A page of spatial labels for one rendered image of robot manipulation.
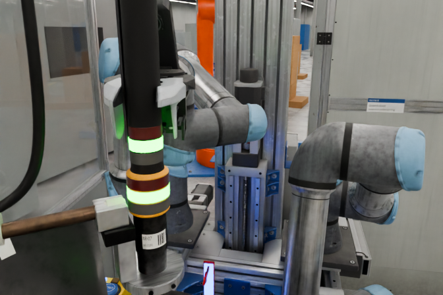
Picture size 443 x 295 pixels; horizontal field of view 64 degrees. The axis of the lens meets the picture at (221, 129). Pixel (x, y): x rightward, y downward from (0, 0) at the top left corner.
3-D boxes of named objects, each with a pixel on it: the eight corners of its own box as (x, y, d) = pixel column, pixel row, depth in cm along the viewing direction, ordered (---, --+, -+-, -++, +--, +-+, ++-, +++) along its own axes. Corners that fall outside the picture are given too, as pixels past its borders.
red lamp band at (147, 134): (132, 141, 33) (132, 129, 33) (124, 133, 36) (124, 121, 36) (167, 137, 35) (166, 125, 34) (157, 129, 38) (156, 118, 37)
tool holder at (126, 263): (107, 313, 34) (99, 222, 32) (97, 270, 40) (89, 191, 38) (194, 284, 38) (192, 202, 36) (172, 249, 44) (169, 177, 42)
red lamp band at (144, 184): (132, 195, 34) (131, 183, 34) (122, 178, 38) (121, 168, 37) (175, 186, 36) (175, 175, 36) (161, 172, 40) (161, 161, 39)
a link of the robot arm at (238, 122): (184, 69, 110) (265, 156, 72) (149, 71, 105) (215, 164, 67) (187, 31, 104) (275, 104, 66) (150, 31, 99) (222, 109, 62)
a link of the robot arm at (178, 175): (193, 200, 119) (192, 162, 116) (153, 209, 114) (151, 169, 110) (181, 187, 130) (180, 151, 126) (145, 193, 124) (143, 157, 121)
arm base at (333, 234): (293, 225, 123) (295, 199, 121) (339, 230, 120) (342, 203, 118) (293, 250, 109) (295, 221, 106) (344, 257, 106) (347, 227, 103)
